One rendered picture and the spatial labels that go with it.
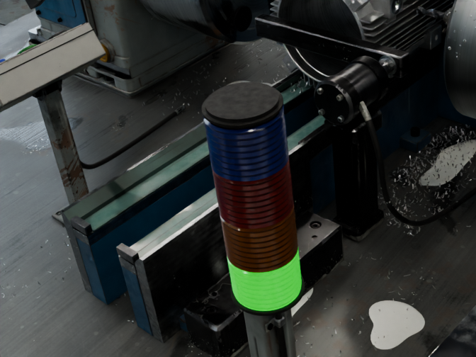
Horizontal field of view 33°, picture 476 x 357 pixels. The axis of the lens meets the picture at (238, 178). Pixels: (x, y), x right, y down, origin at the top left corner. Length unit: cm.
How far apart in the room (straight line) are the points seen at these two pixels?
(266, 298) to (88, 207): 41
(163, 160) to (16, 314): 28
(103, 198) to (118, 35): 50
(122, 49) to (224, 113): 91
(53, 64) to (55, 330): 35
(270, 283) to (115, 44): 90
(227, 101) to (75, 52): 54
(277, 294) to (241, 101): 17
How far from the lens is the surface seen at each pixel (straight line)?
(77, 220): 99
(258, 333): 71
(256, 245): 62
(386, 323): 97
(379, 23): 109
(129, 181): 104
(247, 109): 57
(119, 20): 144
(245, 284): 65
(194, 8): 128
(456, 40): 98
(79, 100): 154
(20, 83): 106
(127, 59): 147
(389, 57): 104
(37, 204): 128
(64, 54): 109
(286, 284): 66
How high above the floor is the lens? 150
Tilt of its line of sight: 35 degrees down
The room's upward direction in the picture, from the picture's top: 8 degrees counter-clockwise
